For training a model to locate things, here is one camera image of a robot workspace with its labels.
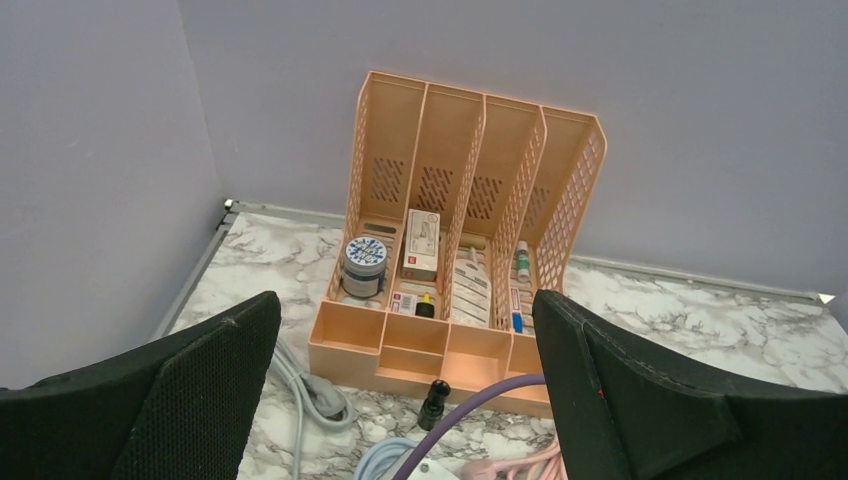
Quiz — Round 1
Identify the grey cable of white strip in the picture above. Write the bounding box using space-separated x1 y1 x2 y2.
268 337 359 480

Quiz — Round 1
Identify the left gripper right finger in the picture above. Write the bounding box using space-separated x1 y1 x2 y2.
533 290 847 479

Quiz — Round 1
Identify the small red white box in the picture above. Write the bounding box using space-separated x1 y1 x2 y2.
389 292 419 315

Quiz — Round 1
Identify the small bottle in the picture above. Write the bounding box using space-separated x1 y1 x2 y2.
515 240 531 282

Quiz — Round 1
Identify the small blue white box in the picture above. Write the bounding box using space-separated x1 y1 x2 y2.
510 287 524 333

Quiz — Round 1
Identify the coiled blue cable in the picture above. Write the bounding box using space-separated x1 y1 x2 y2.
352 437 425 480

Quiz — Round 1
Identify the orange file organizer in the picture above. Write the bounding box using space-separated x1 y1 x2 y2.
308 71 607 403

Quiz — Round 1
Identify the coiled pink cable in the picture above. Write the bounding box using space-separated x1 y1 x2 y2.
458 440 568 480

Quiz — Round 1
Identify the round blue patterned tin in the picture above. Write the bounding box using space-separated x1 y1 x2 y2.
341 236 388 299

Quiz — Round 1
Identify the black cylinder object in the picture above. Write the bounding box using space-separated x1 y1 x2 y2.
416 379 451 431

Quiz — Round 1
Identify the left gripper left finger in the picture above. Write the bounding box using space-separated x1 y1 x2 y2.
1 291 281 479

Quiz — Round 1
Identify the white blister pack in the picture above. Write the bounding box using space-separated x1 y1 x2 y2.
450 246 492 328

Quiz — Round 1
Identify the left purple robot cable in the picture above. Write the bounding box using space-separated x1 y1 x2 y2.
392 373 548 480

